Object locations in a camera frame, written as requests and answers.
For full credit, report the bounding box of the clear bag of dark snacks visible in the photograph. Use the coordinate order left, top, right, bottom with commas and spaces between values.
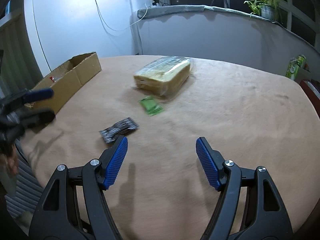
49, 74, 64, 83

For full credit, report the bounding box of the left hand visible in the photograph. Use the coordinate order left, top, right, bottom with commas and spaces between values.
1, 147, 19, 176

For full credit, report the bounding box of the brown cardboard box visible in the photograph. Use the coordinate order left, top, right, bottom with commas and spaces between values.
29, 52, 101, 113

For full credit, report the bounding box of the black silver snack packet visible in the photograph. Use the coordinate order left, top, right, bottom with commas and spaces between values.
99, 117, 139, 144

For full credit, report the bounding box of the white cabinet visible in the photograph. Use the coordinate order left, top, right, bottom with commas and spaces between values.
23, 0, 138, 76

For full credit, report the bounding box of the green small packet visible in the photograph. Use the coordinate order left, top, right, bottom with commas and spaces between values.
139, 96, 163, 116

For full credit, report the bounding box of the wrapped bread loaf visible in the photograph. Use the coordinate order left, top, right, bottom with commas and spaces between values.
133, 56, 193, 97

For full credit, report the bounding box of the beige tablecloth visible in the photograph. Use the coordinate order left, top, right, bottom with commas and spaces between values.
21, 55, 319, 239

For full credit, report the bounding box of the green snack bag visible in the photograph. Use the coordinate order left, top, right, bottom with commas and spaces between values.
285, 54, 306, 80

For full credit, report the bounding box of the potted spider plant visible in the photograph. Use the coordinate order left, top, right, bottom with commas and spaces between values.
244, 0, 287, 22

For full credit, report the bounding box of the white cable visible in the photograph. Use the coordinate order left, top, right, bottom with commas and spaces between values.
91, 0, 149, 33

